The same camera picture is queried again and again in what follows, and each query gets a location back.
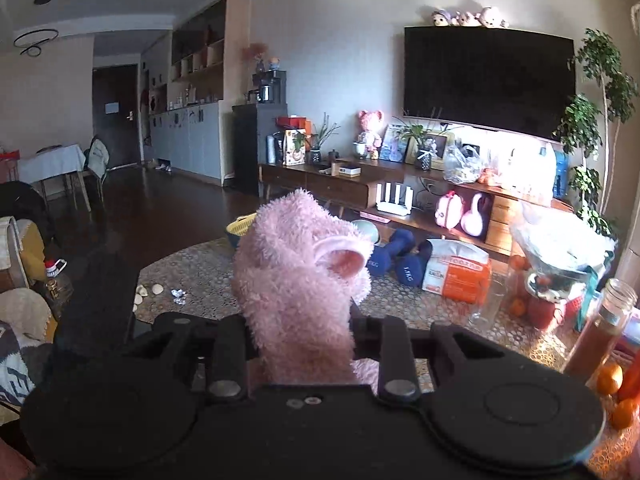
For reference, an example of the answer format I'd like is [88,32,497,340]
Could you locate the clear glass cup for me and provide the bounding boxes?
[467,279,507,332]

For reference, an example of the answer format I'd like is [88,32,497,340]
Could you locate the orange and white bag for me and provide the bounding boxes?
[422,238,494,305]

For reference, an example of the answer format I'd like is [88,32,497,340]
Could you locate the pink fluffy cloth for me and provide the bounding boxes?
[231,187,382,397]

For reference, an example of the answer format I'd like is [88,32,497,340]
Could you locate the white router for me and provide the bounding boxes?
[375,182,415,217]

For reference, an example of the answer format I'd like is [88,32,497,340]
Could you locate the blue picture box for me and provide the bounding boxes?
[378,125,409,164]

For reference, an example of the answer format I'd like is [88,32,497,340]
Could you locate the potted plant in dark pot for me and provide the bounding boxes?
[306,112,342,166]

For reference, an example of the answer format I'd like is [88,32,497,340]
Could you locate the picture frame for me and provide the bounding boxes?
[405,132,451,170]

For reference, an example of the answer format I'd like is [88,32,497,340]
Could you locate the printed paper bag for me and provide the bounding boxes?
[282,128,307,167]

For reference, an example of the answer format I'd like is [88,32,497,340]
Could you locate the potted plant in dotted vase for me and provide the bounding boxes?
[394,109,452,172]

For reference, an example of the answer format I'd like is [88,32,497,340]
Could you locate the glass bottle with brown liquid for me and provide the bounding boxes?
[562,277,639,394]

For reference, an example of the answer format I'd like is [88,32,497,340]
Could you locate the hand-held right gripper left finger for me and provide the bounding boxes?
[134,312,250,404]

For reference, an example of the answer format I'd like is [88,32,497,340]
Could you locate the black flat television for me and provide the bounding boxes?
[403,25,576,141]

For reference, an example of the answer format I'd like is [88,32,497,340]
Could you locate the wall cabinet with shelves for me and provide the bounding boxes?
[140,0,254,186]

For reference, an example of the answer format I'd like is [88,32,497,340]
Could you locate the yellow cushion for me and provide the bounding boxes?
[0,216,49,292]

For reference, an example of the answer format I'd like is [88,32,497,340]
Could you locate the ring ceiling lamp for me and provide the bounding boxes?
[13,28,60,57]

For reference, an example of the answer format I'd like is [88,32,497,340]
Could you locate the white plush toy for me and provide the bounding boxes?
[478,6,510,29]

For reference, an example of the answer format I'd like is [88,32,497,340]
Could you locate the wooden television cabinet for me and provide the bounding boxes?
[258,159,576,262]

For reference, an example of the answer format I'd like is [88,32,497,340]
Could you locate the pink backpack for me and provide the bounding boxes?
[433,190,464,229]

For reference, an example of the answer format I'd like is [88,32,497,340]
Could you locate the pale green bowl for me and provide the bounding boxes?
[350,219,381,246]

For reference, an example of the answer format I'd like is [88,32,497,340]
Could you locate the dining table with white cloth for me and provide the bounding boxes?
[17,143,87,211]

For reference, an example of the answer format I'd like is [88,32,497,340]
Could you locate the blue dumbbell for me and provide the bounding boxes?
[367,229,417,277]
[395,240,434,289]

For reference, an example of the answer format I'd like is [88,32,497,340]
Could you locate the black coffee machine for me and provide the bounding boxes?
[251,70,288,105]

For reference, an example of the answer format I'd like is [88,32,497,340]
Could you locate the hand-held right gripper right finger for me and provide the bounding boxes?
[351,305,501,404]

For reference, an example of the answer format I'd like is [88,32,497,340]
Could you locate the pink doll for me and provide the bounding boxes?
[355,109,385,160]

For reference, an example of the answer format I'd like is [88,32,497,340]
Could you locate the dark door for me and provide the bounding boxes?
[92,63,140,170]

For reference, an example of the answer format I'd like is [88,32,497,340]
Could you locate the plastic bag with fruit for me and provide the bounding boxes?
[442,143,484,185]

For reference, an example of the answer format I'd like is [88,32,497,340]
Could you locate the clear plastic bag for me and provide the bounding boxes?
[509,204,619,307]

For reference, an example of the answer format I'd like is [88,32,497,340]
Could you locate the tall green indoor tree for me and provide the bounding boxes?
[552,28,639,239]

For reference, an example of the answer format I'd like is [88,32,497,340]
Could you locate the vase with dried flowers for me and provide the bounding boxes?
[243,42,269,74]

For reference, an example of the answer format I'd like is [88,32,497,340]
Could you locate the patterned blanket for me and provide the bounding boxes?
[0,319,57,407]

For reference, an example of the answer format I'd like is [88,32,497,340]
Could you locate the black cabinet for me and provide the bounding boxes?
[232,102,290,196]

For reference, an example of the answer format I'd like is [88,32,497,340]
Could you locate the orange box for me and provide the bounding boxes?
[276,115,314,134]

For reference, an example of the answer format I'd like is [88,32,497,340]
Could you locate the black jacket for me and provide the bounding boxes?
[0,180,57,252]

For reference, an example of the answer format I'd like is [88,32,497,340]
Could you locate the dining chair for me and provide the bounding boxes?
[82,135,110,202]

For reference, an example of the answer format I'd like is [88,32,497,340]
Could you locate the red container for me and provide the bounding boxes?
[524,270,597,332]

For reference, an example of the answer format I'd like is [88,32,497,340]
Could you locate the pile of garlic cloves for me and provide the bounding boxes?
[132,283,164,312]

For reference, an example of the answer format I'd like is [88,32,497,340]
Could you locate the patterned table mat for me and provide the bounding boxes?
[134,236,640,476]

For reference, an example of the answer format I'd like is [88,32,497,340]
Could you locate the yellow basket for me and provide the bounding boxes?
[225,212,259,251]

